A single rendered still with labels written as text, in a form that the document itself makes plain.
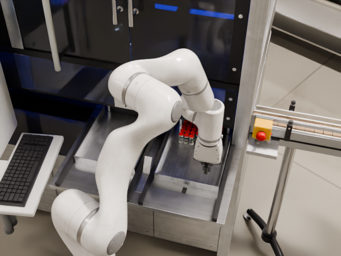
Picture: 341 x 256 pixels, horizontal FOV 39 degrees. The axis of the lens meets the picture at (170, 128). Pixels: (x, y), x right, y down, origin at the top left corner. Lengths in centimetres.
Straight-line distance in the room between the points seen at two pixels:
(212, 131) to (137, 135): 48
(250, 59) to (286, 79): 225
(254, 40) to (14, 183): 111
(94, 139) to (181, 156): 39
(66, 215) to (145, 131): 33
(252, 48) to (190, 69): 47
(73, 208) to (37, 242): 156
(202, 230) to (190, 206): 72
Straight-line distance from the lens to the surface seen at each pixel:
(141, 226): 267
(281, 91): 388
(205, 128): 165
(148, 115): 121
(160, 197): 186
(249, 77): 182
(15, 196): 202
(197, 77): 137
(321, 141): 213
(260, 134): 195
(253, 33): 172
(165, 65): 130
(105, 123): 217
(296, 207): 306
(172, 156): 201
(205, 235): 258
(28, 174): 209
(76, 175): 197
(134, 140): 124
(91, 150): 205
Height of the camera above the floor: 232
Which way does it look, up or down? 42 degrees down
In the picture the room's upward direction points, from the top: 1 degrees clockwise
